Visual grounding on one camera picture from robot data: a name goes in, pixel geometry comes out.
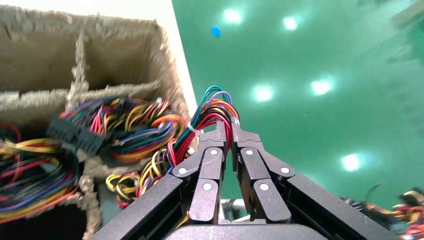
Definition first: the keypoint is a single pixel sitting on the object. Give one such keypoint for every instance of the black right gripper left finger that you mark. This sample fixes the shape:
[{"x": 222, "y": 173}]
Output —
[{"x": 208, "y": 172}]

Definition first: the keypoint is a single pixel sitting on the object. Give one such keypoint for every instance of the blue scrap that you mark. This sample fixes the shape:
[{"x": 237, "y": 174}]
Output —
[{"x": 216, "y": 30}]

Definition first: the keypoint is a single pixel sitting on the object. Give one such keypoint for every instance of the divided corrugated cardboard box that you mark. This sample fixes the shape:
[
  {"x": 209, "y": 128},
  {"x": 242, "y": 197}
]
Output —
[{"x": 116, "y": 56}]

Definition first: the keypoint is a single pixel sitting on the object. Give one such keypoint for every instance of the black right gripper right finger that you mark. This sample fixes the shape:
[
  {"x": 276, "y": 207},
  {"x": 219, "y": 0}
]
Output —
[{"x": 255, "y": 172}]

